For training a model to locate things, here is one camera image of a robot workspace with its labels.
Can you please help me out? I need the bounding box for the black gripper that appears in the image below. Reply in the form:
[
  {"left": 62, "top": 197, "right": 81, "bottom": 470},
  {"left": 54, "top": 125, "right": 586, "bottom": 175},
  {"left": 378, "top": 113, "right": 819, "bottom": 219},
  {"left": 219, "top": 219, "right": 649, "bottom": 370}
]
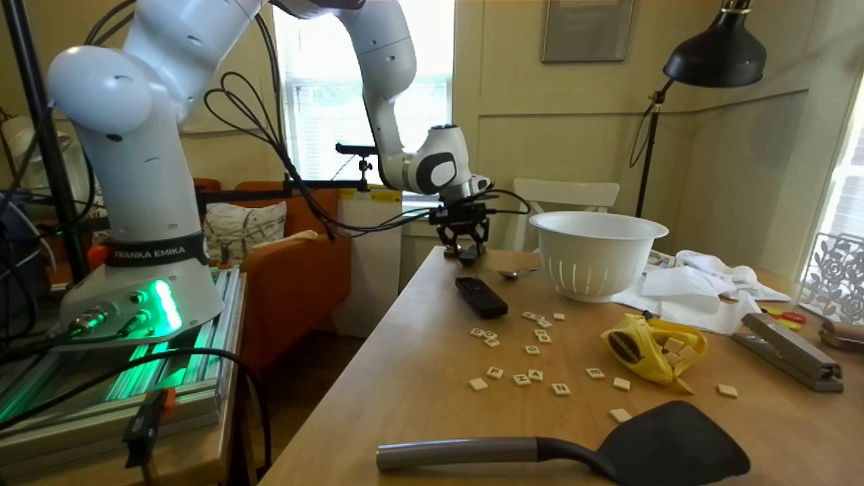
[{"left": 430, "top": 197, "right": 495, "bottom": 264}]

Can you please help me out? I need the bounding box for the wide black remote control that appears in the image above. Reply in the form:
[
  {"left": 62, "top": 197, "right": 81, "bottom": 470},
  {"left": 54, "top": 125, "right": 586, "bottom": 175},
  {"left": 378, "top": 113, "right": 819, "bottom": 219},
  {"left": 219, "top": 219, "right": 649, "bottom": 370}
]
[{"left": 455, "top": 275, "right": 510, "bottom": 322}]

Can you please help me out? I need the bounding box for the small metal spoon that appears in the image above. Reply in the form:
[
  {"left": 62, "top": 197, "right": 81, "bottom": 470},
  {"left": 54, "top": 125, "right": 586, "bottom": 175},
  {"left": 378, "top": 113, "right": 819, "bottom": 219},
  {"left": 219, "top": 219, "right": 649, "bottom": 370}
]
[{"left": 497, "top": 264, "right": 544, "bottom": 283}]

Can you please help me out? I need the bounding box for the white panel with yellow strip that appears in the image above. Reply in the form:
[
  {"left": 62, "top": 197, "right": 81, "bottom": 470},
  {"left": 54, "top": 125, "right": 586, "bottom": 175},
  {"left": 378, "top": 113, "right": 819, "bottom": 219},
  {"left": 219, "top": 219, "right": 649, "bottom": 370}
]
[{"left": 336, "top": 183, "right": 405, "bottom": 341}]

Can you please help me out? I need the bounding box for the white wooden chair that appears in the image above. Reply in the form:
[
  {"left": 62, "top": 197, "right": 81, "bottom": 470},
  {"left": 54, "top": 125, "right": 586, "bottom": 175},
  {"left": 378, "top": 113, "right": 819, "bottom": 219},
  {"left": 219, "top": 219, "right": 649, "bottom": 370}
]
[{"left": 489, "top": 175, "right": 624, "bottom": 255}]

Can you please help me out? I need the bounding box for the white plastic colander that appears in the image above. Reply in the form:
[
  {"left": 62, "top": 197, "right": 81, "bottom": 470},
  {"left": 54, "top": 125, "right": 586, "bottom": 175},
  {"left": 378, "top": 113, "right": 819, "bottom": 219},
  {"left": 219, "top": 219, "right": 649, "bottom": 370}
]
[{"left": 526, "top": 209, "right": 673, "bottom": 306}]

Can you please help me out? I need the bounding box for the orange armchair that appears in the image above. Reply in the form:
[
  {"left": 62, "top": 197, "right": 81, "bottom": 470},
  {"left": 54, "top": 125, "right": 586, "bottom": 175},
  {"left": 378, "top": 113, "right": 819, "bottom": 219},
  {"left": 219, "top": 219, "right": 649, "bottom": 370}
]
[{"left": 192, "top": 175, "right": 358, "bottom": 378}]

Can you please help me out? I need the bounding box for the white patterned pillow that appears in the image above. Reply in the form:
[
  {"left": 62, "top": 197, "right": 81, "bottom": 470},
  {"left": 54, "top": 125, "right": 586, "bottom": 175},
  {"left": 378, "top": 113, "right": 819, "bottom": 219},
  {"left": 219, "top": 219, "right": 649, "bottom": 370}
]
[{"left": 201, "top": 200, "right": 293, "bottom": 270}]

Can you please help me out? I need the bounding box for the white crumpled cloth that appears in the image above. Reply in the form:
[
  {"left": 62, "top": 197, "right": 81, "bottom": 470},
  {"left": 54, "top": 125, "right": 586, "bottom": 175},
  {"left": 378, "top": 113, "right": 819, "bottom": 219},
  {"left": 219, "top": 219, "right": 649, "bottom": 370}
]
[{"left": 610, "top": 246, "right": 795, "bottom": 337}]

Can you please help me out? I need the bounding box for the black desk lamp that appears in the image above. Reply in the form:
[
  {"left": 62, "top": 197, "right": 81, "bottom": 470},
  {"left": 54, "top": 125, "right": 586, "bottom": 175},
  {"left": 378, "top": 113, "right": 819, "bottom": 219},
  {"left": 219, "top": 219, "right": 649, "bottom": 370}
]
[{"left": 628, "top": 0, "right": 771, "bottom": 221}]

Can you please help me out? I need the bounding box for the small red yellow tool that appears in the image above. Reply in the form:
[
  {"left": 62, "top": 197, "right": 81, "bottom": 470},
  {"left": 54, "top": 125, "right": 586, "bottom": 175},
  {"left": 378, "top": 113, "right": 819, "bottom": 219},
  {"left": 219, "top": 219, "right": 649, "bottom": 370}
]
[{"left": 760, "top": 302, "right": 810, "bottom": 331}]

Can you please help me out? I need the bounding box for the white patterned lattice panel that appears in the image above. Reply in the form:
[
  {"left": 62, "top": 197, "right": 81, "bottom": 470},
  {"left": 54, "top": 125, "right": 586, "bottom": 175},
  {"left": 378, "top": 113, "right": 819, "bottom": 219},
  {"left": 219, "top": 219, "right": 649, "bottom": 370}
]
[{"left": 795, "top": 229, "right": 864, "bottom": 324}]

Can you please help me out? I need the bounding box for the black orange clamp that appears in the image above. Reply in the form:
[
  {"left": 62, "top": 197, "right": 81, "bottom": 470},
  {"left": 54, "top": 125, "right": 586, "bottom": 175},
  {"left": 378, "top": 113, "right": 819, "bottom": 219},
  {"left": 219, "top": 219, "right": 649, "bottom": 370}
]
[{"left": 119, "top": 387, "right": 179, "bottom": 472}]

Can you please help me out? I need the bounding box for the brown object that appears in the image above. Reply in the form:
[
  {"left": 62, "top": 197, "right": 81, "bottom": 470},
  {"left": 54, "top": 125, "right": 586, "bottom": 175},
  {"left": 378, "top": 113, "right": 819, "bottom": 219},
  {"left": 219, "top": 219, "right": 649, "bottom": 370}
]
[{"left": 819, "top": 317, "right": 864, "bottom": 356}]

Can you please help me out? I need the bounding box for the black vertical pole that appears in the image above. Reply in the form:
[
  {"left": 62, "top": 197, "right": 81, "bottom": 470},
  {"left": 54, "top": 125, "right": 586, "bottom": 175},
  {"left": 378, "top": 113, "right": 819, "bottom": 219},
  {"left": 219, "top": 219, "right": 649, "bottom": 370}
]
[{"left": 0, "top": 0, "right": 92, "bottom": 286}]

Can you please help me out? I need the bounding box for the black camera on mount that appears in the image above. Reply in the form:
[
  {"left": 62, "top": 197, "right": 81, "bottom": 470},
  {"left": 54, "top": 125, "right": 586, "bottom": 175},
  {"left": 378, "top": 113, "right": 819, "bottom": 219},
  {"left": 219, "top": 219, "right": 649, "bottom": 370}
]
[{"left": 332, "top": 140, "right": 385, "bottom": 196}]

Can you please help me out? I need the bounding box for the black robot arm cable bundle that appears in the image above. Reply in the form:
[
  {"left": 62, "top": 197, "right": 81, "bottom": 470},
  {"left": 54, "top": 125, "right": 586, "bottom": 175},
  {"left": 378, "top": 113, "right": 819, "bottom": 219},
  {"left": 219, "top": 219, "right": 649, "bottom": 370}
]
[{"left": 201, "top": 9, "right": 536, "bottom": 244}]

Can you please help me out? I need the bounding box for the bright window white frame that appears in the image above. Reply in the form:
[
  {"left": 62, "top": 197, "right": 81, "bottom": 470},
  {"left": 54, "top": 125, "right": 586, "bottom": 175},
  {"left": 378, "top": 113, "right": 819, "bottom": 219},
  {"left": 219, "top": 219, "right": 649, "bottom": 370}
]
[
  {"left": 821, "top": 75, "right": 864, "bottom": 244},
  {"left": 271, "top": 0, "right": 459, "bottom": 205}
]

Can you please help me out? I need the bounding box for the grey framed wall picture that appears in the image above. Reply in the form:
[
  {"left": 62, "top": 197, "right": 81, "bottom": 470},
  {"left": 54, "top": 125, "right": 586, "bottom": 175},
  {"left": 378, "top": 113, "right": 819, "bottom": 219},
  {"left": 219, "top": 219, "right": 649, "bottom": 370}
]
[{"left": 537, "top": 0, "right": 641, "bottom": 69}]

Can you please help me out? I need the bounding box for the black spatula grey handle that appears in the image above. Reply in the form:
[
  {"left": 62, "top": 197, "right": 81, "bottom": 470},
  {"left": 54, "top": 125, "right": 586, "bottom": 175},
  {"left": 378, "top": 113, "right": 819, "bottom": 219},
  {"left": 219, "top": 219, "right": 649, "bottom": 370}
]
[{"left": 374, "top": 398, "right": 754, "bottom": 486}]

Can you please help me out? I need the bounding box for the long black cable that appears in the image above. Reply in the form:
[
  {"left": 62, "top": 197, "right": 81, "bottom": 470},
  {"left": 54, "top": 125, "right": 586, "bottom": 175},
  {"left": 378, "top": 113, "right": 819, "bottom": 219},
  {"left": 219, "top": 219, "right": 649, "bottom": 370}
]
[{"left": 0, "top": 345, "right": 273, "bottom": 472}]

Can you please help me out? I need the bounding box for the tangle of black cables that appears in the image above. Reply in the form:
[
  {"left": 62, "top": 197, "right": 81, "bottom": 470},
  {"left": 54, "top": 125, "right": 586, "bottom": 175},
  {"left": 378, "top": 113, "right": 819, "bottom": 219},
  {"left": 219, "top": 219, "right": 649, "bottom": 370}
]
[{"left": 0, "top": 183, "right": 61, "bottom": 363}]

